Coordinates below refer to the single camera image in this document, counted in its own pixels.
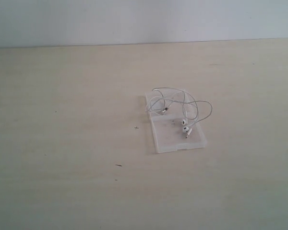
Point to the white wired earphones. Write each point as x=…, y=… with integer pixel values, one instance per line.
x=164, y=97

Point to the clear plastic storage case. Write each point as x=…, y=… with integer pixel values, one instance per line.
x=167, y=130

